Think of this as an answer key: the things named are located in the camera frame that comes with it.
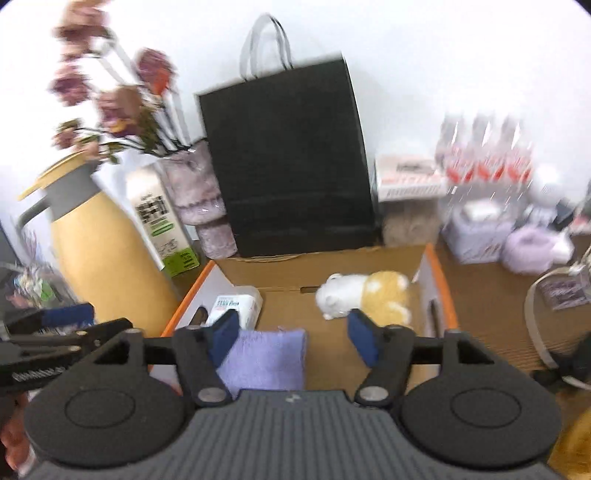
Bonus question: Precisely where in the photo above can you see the white cable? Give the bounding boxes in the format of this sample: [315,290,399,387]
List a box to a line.
[524,265,591,388]

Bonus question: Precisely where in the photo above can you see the orange cardboard box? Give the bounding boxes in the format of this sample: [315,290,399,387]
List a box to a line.
[159,242,460,398]

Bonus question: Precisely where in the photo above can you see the person's left hand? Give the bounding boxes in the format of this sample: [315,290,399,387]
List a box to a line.
[0,401,37,472]

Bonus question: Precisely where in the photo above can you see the white round device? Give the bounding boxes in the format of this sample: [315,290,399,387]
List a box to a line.
[531,164,567,206]

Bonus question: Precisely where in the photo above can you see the colourful packet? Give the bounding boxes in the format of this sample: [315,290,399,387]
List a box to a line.
[0,263,61,310]

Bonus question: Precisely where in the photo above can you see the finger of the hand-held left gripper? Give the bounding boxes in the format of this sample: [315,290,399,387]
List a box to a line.
[0,318,134,358]
[2,303,95,335]

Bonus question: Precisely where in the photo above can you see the yellow thermos jug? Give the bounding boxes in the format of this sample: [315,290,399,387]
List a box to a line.
[16,151,183,324]

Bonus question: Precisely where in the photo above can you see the white box with red print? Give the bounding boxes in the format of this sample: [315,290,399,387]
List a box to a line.
[374,154,451,201]

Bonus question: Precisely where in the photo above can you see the purple textured vase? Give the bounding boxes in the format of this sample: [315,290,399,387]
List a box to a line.
[159,138,238,259]

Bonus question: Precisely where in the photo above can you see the purple towel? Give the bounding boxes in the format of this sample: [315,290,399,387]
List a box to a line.
[215,328,308,400]

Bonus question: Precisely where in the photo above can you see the white yellow plush toy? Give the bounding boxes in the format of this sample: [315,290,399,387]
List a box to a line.
[315,271,414,329]

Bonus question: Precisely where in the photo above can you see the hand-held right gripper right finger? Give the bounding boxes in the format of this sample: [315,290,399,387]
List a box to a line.
[347,309,492,408]

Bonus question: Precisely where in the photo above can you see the clear plastic container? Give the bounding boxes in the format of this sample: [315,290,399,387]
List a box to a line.
[381,200,444,247]

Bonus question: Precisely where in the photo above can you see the clear water bottle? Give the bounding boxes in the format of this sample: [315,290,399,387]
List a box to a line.
[436,111,468,190]
[466,111,503,190]
[501,113,537,192]

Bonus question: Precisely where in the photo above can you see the dried pink flowers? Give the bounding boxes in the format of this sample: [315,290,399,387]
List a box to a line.
[48,0,195,164]

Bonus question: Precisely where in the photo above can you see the white plastic container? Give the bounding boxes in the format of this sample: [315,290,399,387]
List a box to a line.
[203,286,264,330]

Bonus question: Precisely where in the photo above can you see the black clip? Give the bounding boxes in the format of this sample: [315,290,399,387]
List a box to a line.
[554,332,591,393]

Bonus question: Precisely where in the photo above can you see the dark printed card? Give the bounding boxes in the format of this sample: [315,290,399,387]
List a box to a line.
[540,274,591,310]

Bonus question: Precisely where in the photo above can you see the white purple box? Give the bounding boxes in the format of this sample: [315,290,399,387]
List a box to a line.
[441,200,515,264]

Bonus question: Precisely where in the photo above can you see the white green carton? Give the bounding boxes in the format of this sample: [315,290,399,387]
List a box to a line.
[124,164,201,278]

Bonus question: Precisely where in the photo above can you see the black paper bag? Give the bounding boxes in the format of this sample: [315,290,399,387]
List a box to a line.
[196,14,379,257]

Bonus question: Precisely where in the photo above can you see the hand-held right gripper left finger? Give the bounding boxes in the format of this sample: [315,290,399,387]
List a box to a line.
[92,309,241,408]

